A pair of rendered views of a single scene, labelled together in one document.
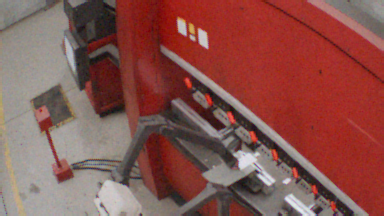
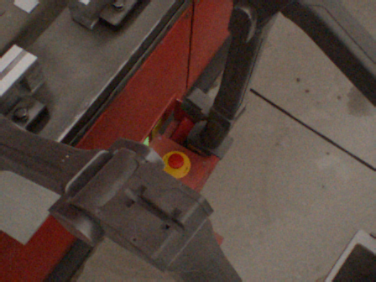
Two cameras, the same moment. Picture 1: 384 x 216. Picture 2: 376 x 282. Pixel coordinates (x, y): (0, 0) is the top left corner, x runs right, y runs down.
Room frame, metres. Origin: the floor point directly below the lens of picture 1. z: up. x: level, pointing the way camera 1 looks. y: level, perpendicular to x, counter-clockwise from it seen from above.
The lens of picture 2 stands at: (1.88, 0.36, 2.06)
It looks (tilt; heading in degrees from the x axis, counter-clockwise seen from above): 64 degrees down; 238
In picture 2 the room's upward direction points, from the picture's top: 6 degrees clockwise
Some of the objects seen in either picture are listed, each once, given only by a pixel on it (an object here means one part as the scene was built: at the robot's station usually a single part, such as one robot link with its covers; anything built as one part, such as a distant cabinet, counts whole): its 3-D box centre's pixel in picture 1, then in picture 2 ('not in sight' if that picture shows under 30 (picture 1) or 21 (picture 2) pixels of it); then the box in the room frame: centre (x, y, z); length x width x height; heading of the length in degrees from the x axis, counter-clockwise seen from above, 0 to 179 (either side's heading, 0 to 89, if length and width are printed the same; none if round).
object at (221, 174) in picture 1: (229, 172); (0, 169); (1.96, -0.18, 1.00); 0.26 x 0.18 x 0.01; 121
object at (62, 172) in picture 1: (51, 144); not in sight; (2.95, 1.38, 0.41); 0.25 x 0.20 x 0.83; 121
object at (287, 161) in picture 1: (289, 160); not in sight; (1.71, -0.50, 1.26); 0.15 x 0.09 x 0.17; 31
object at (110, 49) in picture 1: (107, 60); not in sight; (3.01, 0.60, 1.18); 0.40 x 0.24 x 0.07; 31
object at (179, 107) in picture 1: (197, 124); not in sight; (2.51, -0.02, 0.92); 0.50 x 0.06 x 0.10; 31
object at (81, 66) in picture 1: (76, 55); not in sight; (2.78, 0.81, 1.42); 0.45 x 0.12 x 0.36; 28
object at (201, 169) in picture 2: not in sight; (181, 153); (1.57, -0.16, 0.75); 0.20 x 0.16 x 0.18; 33
